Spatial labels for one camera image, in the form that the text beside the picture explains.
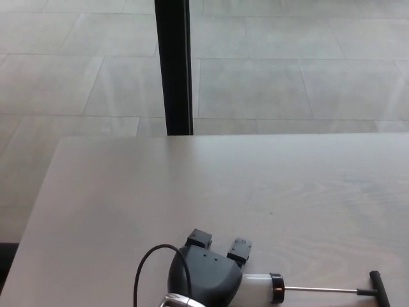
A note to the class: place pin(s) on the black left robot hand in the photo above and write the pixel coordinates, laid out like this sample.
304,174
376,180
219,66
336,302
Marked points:
207,278

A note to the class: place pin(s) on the black vertical window frame post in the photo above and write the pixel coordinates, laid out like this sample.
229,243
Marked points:
174,64

